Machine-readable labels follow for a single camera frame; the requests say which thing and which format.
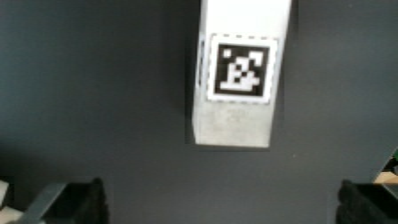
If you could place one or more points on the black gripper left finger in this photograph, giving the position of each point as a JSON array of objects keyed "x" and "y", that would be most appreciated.
[{"x": 70, "y": 204}]

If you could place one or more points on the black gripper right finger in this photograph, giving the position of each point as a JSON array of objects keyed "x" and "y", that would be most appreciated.
[{"x": 368, "y": 203}]

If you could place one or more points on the white table leg with tag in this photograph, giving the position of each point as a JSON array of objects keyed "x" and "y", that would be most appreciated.
[{"x": 240, "y": 51}]

